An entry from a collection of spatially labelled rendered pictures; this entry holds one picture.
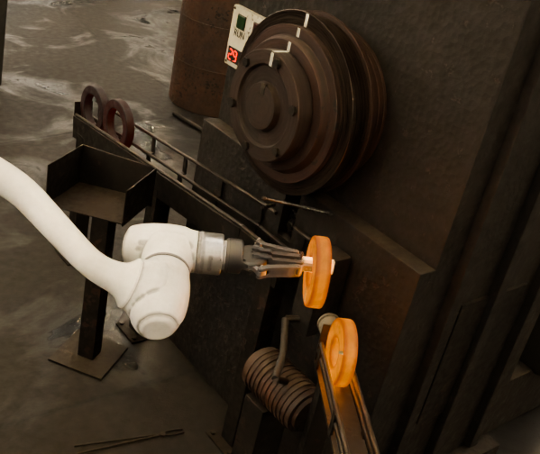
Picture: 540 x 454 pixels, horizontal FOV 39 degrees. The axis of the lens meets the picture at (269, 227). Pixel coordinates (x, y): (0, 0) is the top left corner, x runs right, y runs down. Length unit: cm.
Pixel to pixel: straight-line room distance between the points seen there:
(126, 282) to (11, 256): 183
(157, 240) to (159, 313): 20
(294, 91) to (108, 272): 65
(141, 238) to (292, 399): 60
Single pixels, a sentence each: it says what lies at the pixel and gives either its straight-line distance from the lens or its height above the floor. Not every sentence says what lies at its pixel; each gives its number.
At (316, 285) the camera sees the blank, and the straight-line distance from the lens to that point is 158.
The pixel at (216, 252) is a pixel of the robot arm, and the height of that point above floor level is 94.
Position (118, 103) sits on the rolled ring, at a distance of 278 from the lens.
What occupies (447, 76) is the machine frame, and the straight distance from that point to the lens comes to 181.
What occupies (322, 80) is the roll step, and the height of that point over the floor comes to 123.
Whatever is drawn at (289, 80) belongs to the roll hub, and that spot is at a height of 121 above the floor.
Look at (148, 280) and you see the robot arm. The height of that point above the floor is 94.
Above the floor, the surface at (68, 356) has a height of 1.
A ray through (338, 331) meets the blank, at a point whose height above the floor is 75.
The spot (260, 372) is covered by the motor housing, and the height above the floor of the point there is 51.
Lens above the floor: 173
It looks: 27 degrees down
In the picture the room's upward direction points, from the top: 13 degrees clockwise
